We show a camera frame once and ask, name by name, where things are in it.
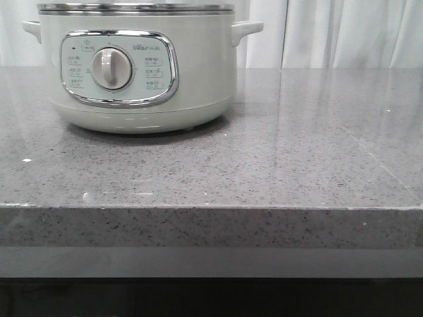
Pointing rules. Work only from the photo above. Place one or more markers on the glass pot lid with knob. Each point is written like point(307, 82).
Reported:
point(133, 8)

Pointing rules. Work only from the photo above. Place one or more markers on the pale green electric cooking pot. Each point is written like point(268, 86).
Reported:
point(139, 74)

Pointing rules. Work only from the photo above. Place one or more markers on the white curtain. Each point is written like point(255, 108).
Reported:
point(331, 34)

